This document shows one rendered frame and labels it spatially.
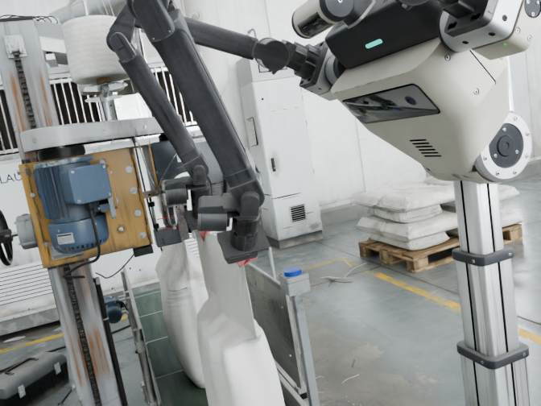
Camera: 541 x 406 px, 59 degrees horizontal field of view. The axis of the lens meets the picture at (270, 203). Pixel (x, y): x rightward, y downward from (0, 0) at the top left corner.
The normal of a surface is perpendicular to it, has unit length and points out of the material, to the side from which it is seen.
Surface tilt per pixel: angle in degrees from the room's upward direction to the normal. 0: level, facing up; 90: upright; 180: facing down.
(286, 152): 90
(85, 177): 90
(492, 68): 90
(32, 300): 90
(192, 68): 119
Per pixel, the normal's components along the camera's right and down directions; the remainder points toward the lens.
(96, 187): 0.70, -0.01
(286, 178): 0.34, 0.08
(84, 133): 0.85, -0.06
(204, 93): 0.15, 0.59
